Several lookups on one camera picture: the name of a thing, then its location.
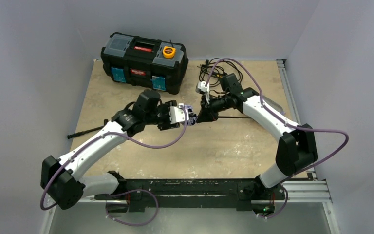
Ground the lavender folding umbrella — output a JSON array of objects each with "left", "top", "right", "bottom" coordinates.
[{"left": 179, "top": 104, "right": 197, "bottom": 126}]

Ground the pink umbrella case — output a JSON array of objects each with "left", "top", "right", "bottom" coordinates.
[{"left": 263, "top": 97, "right": 286, "bottom": 115}]

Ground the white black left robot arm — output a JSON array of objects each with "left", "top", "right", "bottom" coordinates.
[{"left": 40, "top": 90, "right": 189, "bottom": 210}]

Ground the right blue toolbox latch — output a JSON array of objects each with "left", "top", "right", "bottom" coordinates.
[{"left": 151, "top": 76, "right": 166, "bottom": 91}]

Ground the blue toolbox latch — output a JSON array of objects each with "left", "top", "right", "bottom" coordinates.
[
  {"left": 151, "top": 76, "right": 166, "bottom": 91},
  {"left": 111, "top": 67, "right": 127, "bottom": 83}
]

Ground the black plastic toolbox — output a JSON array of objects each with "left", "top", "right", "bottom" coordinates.
[{"left": 100, "top": 32, "right": 189, "bottom": 95}]

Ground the left blue toolbox latch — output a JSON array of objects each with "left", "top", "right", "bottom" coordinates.
[{"left": 111, "top": 67, "right": 127, "bottom": 83}]

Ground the yellow tape measure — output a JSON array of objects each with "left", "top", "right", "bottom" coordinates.
[{"left": 162, "top": 46, "right": 177, "bottom": 59}]

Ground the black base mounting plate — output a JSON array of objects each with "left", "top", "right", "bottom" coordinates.
[{"left": 94, "top": 178, "right": 286, "bottom": 215}]

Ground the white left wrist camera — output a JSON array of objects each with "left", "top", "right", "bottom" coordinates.
[{"left": 169, "top": 103, "right": 189, "bottom": 124}]

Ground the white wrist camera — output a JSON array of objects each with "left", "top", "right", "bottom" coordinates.
[
  {"left": 195, "top": 81, "right": 210, "bottom": 103},
  {"left": 169, "top": 103, "right": 189, "bottom": 124}
]

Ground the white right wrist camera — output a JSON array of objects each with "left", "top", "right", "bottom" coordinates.
[{"left": 195, "top": 81, "right": 210, "bottom": 103}]

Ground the black coiled cable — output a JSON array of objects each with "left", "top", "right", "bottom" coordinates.
[{"left": 197, "top": 58, "right": 244, "bottom": 88}]

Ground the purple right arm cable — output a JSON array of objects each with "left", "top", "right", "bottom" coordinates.
[{"left": 205, "top": 58, "right": 350, "bottom": 219}]

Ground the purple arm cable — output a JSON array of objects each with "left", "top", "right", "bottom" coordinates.
[
  {"left": 39, "top": 105, "right": 189, "bottom": 227},
  {"left": 205, "top": 58, "right": 350, "bottom": 219}
]

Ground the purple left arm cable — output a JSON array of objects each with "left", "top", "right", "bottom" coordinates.
[{"left": 39, "top": 105, "right": 189, "bottom": 227}]

